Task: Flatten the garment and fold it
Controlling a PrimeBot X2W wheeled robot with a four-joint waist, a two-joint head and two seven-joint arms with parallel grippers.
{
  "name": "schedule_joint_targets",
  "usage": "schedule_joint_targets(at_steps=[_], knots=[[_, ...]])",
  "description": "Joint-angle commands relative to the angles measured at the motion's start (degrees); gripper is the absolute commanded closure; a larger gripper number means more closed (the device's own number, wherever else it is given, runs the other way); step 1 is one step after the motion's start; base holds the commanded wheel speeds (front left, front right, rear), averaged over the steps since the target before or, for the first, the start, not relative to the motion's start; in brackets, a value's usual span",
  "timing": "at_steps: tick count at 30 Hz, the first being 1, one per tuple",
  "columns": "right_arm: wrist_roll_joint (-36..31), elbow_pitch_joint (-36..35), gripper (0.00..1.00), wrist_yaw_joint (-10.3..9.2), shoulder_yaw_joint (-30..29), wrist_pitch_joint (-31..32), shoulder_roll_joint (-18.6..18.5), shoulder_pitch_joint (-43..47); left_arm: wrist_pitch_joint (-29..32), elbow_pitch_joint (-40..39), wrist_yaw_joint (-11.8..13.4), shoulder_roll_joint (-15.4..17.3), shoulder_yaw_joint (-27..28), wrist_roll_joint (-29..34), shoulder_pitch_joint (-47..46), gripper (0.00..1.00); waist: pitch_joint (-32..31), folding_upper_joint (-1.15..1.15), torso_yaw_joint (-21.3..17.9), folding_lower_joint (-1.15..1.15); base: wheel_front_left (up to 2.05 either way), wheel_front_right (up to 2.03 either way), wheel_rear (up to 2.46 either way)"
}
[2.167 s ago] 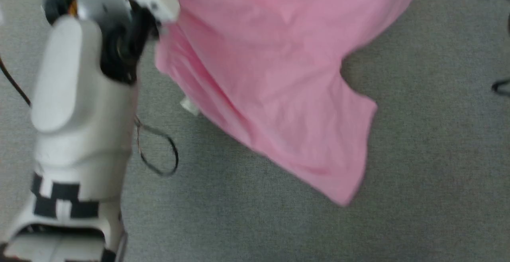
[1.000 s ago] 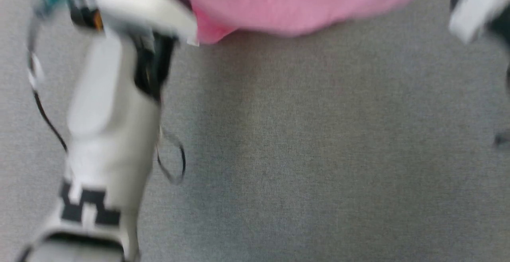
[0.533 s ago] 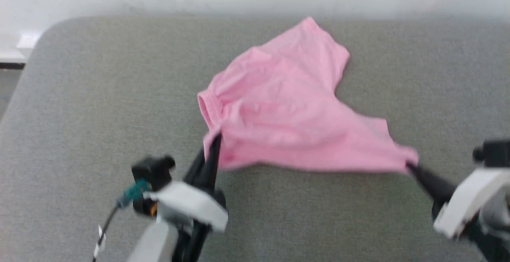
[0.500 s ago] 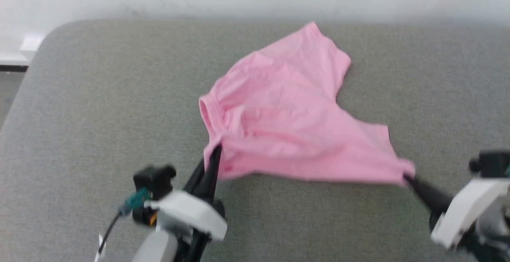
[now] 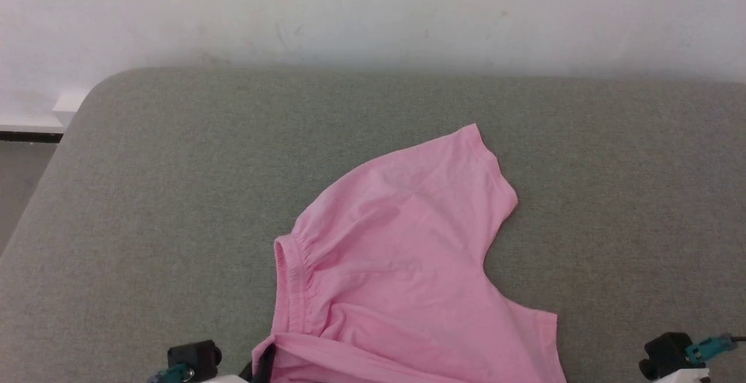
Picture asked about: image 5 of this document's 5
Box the white wall baseboard ledge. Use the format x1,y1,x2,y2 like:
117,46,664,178
0,87,89,143

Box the grey-green fabric sofa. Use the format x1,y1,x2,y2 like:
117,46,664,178
0,66,746,383

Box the teal-plug camera cable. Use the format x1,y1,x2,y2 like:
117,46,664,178
685,332,746,364
147,362,196,383

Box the teal-plug left camera cable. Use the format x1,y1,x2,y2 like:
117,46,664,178
147,362,196,383

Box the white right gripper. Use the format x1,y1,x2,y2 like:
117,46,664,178
654,368,713,383

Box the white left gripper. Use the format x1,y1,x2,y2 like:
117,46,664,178
201,344,277,383

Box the teal-plug right camera cable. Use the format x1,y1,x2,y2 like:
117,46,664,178
685,332,746,364

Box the pink shorts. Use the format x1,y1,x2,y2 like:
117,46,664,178
252,123,567,383

